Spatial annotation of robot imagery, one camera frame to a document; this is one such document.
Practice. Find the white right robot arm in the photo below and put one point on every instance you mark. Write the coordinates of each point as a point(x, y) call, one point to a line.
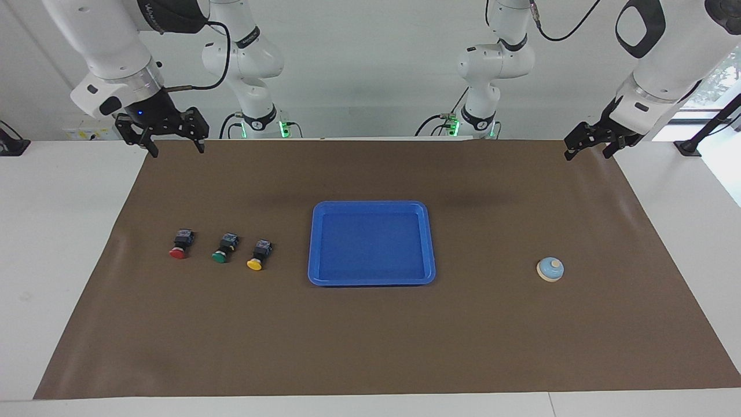
point(116, 46)

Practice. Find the green push button switch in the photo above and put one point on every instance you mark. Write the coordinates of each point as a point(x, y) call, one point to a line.
point(220, 256)

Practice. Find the window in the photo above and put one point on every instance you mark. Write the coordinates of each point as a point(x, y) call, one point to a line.
point(728, 78)

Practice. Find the blue plastic tray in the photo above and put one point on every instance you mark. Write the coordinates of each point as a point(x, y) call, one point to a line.
point(370, 249)

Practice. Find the light blue desk bell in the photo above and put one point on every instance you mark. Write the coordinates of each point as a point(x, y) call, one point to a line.
point(549, 271)

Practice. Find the red push button switch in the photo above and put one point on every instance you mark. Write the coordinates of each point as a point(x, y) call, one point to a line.
point(179, 252)

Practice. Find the brown table mat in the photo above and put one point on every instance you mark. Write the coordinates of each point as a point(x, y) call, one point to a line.
point(370, 336)

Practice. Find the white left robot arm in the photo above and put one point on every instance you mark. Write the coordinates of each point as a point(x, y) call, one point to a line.
point(492, 63)

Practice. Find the black camera stand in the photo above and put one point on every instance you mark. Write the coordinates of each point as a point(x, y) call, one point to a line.
point(689, 147)

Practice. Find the white wall socket box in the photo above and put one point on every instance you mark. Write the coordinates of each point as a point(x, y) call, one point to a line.
point(87, 134)

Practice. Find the yellow push button switch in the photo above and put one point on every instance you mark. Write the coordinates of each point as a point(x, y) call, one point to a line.
point(255, 264)

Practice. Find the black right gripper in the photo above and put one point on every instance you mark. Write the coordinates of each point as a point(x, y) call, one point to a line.
point(156, 116)

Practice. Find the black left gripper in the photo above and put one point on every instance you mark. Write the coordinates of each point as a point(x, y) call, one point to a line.
point(613, 124)

